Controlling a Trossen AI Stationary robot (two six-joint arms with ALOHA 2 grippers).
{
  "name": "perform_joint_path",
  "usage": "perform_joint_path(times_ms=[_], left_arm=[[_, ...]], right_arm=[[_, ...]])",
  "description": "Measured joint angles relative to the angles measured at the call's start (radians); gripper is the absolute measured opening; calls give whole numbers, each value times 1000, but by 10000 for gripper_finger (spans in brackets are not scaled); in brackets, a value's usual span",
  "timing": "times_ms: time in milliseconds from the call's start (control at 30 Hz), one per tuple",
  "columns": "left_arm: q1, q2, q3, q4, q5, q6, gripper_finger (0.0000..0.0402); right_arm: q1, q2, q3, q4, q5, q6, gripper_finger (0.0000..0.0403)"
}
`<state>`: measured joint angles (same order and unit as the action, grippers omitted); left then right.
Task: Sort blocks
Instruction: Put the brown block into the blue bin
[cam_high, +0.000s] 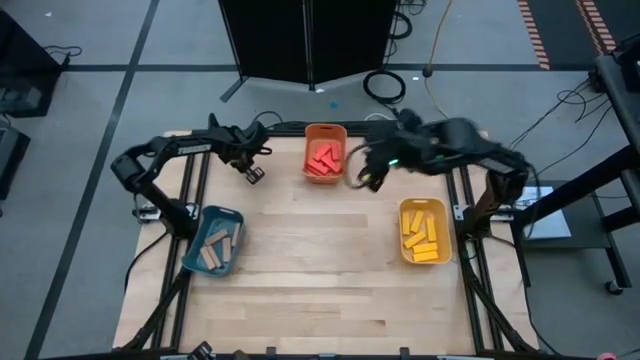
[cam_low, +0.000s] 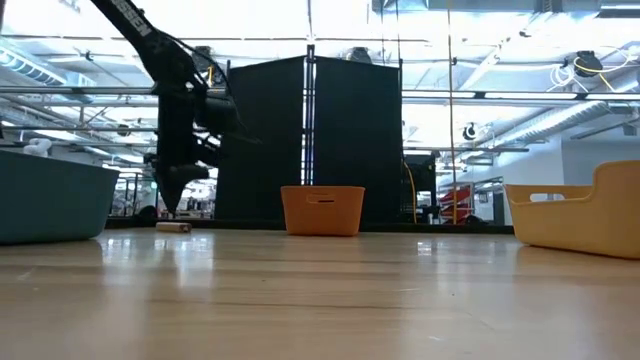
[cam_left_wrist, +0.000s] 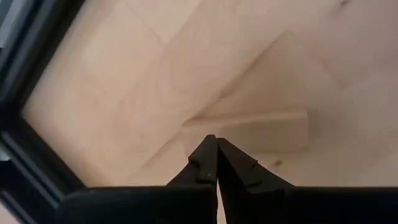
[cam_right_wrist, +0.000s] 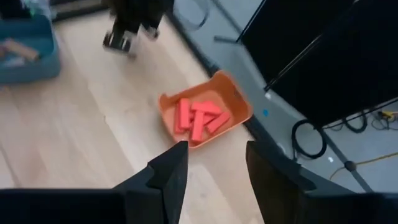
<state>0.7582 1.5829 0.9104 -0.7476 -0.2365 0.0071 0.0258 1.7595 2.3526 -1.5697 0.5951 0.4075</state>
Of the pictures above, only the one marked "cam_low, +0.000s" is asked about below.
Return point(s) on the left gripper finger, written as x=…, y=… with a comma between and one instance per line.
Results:
x=175, y=187

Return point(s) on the white pipe elbow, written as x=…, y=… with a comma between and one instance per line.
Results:
x=37, y=146

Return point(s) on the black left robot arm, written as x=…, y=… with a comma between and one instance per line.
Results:
x=145, y=35

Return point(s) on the plain wooden block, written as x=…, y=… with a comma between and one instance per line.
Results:
x=173, y=227

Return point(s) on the teal plastic bin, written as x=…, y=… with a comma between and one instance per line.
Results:
x=50, y=200

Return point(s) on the orange plastic bin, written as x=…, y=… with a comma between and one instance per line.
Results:
x=322, y=215

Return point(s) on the black folding partition screen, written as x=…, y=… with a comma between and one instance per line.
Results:
x=360, y=150

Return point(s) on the black equipment cabinet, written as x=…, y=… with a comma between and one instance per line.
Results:
x=425, y=190

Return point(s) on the red tool cart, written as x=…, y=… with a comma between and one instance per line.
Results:
x=460, y=197

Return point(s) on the yellow plastic bin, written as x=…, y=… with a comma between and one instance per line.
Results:
x=575, y=225

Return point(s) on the silver ventilation duct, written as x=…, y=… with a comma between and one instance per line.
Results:
x=550, y=120

